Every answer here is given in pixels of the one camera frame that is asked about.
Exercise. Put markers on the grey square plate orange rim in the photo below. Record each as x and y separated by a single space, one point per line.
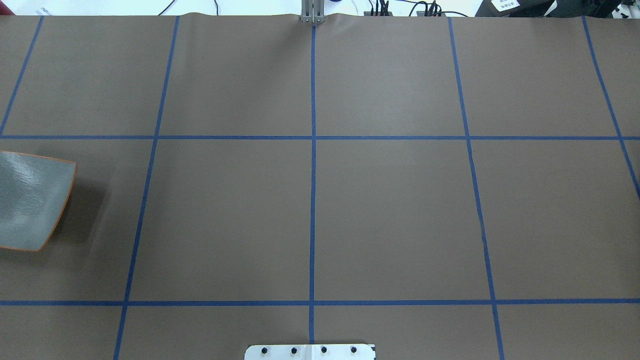
34 192

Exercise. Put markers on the brown paper table cover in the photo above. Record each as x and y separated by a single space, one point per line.
440 188

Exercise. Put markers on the white pillar with base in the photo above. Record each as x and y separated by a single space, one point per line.
336 351

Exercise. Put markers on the black box with label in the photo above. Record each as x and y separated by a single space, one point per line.
514 8

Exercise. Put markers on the aluminium frame post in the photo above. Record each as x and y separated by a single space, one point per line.
313 12

